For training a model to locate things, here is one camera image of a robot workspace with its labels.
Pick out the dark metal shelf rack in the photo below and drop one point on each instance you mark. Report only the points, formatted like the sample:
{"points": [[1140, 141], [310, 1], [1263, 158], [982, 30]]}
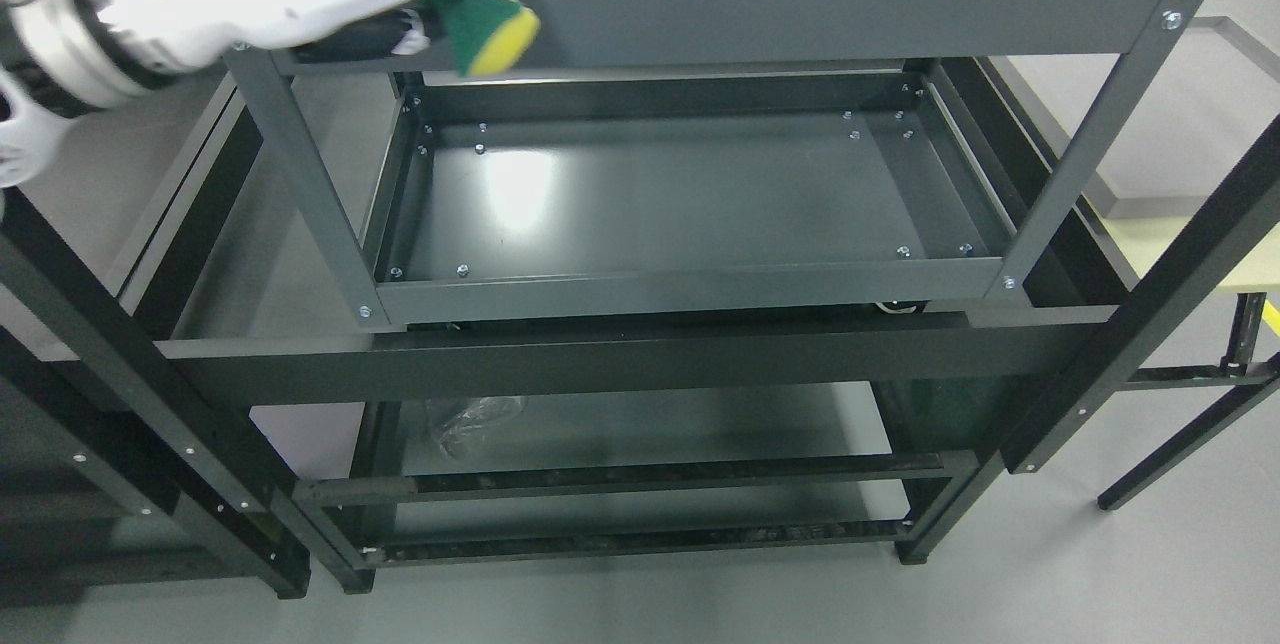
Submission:
{"points": [[270, 453]]}

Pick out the beige table with black legs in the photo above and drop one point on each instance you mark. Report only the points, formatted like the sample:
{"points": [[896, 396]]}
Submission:
{"points": [[1230, 324]]}

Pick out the clear plastic bag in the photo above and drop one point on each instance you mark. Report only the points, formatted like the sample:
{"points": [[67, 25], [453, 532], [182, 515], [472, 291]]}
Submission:
{"points": [[460, 426]]}

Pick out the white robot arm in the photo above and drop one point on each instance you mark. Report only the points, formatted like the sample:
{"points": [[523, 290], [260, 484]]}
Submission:
{"points": [[63, 60]]}

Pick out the green yellow sponge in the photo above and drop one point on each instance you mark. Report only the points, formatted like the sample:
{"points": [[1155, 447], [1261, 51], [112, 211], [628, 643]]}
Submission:
{"points": [[487, 37]]}

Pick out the grey metal shelf cart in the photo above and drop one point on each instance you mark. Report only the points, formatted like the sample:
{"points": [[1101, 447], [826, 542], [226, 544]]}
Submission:
{"points": [[668, 157]]}

